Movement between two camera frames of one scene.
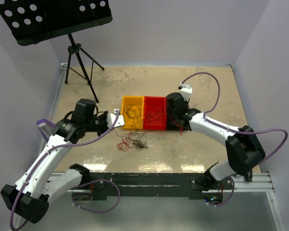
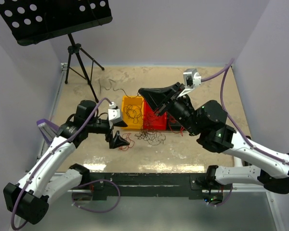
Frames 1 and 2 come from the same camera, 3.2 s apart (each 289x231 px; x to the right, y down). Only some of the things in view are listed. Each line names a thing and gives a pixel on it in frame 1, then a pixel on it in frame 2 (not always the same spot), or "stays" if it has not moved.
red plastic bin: (154, 114) stays
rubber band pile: (137, 141) to (147, 134)
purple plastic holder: (46, 128) stays
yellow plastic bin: (133, 110) stays
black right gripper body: (174, 116) to (174, 92)
